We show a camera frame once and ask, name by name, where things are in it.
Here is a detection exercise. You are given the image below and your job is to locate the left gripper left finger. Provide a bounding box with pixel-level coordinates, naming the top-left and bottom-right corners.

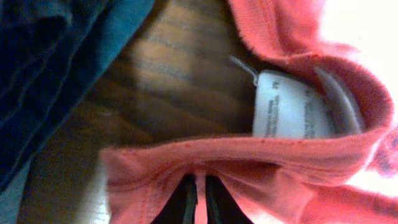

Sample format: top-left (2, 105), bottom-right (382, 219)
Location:
top-left (151, 175), bottom-right (198, 224)

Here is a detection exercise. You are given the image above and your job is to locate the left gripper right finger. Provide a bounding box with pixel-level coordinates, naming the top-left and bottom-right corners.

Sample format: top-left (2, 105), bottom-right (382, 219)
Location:
top-left (205, 176), bottom-right (253, 224)

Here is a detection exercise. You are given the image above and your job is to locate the coral red t-shirt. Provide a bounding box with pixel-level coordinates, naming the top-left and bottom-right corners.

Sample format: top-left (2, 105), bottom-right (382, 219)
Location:
top-left (100, 0), bottom-right (397, 223)

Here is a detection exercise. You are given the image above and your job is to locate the folded dark navy garment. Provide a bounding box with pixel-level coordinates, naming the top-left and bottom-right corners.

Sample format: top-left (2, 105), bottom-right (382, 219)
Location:
top-left (1, 0), bottom-right (154, 189)

